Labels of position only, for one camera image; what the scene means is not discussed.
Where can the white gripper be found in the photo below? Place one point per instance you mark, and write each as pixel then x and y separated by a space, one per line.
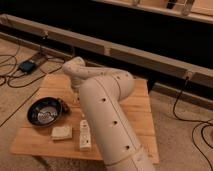
pixel 75 85

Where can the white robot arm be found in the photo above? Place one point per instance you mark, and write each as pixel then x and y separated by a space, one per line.
pixel 100 90

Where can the black frying pan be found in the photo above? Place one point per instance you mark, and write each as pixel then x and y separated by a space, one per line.
pixel 45 111

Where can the wooden folding table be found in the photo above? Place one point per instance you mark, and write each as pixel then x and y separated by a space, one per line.
pixel 36 141

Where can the black power adapter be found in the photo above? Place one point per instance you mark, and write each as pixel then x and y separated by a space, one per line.
pixel 27 66

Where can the white glue bottle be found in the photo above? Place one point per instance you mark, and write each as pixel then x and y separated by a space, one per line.
pixel 85 136

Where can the white sponge block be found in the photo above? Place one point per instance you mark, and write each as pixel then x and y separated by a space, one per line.
pixel 61 133

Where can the long wooden beam frame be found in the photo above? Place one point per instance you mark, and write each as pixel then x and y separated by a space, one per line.
pixel 165 65

